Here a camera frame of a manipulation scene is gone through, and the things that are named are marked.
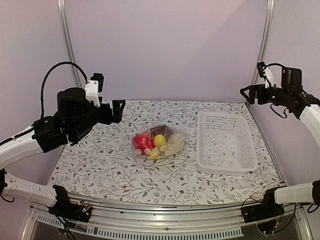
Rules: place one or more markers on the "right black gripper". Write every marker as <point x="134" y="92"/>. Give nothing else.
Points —
<point x="258" y="88"/>

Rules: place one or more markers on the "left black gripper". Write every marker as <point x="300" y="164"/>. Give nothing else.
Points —
<point x="117" y="112"/>

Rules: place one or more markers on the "red bell pepper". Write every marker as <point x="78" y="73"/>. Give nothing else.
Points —
<point x="143" y="145"/>

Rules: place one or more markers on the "purple grape bunch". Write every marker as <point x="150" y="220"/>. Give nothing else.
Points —
<point x="164" y="130"/>

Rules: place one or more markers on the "yellow lemon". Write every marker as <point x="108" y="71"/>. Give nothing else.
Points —
<point x="159" y="140"/>

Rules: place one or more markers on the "clear zip top bag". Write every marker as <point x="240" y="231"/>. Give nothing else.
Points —
<point x="178" y="135"/>

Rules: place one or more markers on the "white plastic basket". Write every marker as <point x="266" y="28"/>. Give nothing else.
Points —
<point x="224" y="144"/>

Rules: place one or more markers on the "white cauliflower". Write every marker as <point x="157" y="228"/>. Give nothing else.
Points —
<point x="173" y="147"/>

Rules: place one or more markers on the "orange mini pumpkin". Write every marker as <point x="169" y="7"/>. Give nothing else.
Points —
<point x="146" y="134"/>

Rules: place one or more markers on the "yellow corn cob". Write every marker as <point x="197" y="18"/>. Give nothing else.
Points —
<point x="153" y="155"/>

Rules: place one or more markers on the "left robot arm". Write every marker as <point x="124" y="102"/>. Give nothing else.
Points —
<point x="20" y="165"/>

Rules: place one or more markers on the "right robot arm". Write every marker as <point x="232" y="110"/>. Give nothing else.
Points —
<point x="289" y="120"/>

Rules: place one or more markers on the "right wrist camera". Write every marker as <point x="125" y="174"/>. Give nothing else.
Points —
<point x="265" y="72"/>

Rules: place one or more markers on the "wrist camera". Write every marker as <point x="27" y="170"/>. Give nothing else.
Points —
<point x="265" y="72"/>
<point x="93" y="87"/>

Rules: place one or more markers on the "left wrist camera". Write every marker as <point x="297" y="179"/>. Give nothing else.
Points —
<point x="93" y="87"/>

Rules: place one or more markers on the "right aluminium frame post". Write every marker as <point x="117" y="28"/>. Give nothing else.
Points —
<point x="266" y="30"/>

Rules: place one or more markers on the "aluminium frame post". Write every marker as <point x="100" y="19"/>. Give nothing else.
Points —
<point x="266" y="30"/>
<point x="62" y="13"/>

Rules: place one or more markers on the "left aluminium frame post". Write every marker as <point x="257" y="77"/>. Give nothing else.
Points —
<point x="62" y="13"/>

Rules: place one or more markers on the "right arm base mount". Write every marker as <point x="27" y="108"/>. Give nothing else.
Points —
<point x="254" y="211"/>

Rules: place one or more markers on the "aluminium front rail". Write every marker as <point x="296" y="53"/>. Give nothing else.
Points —
<point x="121" y="220"/>

